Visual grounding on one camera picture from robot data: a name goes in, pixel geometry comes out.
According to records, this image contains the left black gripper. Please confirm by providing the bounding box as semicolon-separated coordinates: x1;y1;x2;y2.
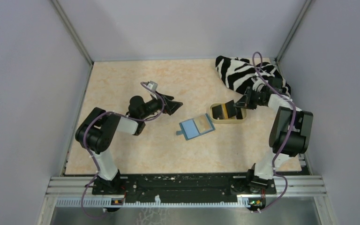
140;91;183;120

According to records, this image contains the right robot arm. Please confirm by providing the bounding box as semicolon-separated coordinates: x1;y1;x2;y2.
234;78;313;193

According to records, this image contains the blue leather card holder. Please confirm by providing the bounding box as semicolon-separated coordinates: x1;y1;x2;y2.
176;113;216;141

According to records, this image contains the zebra striped cloth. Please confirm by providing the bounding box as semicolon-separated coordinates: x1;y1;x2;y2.
215;55;291;96

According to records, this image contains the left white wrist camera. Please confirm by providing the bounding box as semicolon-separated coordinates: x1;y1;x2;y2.
146;81;158;92

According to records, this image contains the white slotted cable duct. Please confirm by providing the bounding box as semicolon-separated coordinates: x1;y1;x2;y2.
55;197;250;208

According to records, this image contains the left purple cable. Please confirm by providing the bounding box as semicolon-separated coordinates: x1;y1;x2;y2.
81;82;165;218

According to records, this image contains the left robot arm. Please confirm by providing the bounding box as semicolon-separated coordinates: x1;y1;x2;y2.
75;93;183;194

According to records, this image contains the stack of cards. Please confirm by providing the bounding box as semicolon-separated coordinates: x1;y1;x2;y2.
211;105;244;120

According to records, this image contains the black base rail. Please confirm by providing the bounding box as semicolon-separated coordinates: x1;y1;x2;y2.
91;172;277;203

